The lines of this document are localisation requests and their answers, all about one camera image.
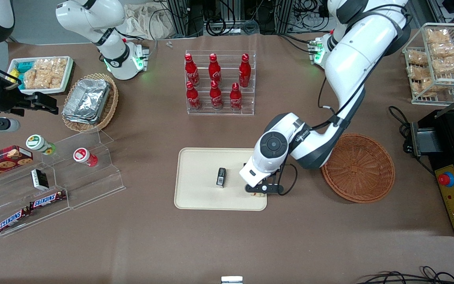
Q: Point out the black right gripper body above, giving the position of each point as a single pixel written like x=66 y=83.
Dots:
x=9 y=102

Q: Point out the triangular sandwich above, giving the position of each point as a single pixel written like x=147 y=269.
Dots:
x=259 y=195

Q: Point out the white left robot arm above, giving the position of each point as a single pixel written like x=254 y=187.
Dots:
x=353 y=59

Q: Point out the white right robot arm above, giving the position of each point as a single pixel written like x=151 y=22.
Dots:
x=112 y=51

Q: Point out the white rectangular snack tray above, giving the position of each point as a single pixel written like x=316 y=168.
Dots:
x=43 y=91

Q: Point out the light oval wicker basket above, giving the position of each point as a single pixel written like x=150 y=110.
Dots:
x=110 y=106

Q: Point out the beige plastic tray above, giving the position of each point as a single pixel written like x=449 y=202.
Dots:
x=199 y=177

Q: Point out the brown round wicker basket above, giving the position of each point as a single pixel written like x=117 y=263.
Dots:
x=359 y=169

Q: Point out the rice cracker bag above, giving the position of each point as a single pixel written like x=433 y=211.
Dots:
x=36 y=81
x=51 y=67

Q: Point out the yellow snack packet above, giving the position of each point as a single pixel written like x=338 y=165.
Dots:
x=13 y=77

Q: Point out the aluminium foil container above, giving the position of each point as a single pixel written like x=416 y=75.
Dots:
x=79 y=120
x=89 y=96

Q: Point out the green sunflower lid cup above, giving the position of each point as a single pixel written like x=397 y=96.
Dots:
x=38 y=143

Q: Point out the teal snack packet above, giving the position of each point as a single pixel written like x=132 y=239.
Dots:
x=23 y=67

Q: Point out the small black packet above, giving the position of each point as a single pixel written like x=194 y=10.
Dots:
x=221 y=177

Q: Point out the red lid cup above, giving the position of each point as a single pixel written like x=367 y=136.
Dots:
x=83 y=156

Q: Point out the red cookie box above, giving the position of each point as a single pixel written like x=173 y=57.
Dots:
x=2 y=161

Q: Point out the small black white box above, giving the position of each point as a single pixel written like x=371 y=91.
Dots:
x=40 y=179

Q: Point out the clear acrylic bottle rack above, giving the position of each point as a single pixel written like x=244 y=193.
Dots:
x=246 y=98

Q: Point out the red cola bottle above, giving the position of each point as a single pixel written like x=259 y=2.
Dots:
x=216 y=96
x=244 y=71
x=193 y=98
x=191 y=71
x=214 y=71
x=235 y=98

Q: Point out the clear acrylic stepped shelf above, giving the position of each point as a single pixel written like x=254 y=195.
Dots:
x=89 y=185

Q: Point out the snickers bar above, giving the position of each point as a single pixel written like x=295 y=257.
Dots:
x=12 y=220
x=47 y=200

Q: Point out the small silver black device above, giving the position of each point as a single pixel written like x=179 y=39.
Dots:
x=231 y=280

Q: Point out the beige cloth bag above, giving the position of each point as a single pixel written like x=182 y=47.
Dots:
x=144 y=21

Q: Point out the red emergency stop button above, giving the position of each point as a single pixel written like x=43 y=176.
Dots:
x=447 y=179

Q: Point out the fried snack bag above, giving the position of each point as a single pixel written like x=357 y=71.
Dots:
x=444 y=49
x=449 y=65
x=428 y=85
x=416 y=58
x=418 y=71
x=438 y=35

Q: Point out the black equipment box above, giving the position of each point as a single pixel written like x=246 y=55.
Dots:
x=447 y=130

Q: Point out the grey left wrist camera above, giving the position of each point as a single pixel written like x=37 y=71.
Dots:
x=264 y=189

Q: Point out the aluminium frame post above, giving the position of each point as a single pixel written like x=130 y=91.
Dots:
x=284 y=15
x=179 y=17

